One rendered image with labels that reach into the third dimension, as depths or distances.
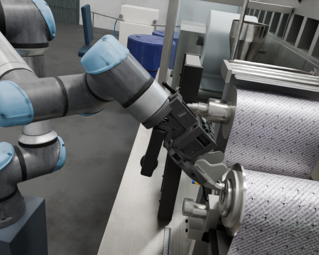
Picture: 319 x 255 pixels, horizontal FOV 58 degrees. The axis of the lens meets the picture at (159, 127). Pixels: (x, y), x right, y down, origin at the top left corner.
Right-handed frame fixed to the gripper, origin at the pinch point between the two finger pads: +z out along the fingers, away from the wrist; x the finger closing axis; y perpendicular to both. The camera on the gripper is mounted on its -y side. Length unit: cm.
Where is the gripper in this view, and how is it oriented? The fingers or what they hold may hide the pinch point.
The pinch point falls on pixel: (213, 184)
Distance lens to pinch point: 61.4
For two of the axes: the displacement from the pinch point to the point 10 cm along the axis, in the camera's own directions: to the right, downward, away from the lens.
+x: 0.8, -4.4, 8.9
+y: 7.4, -5.8, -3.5
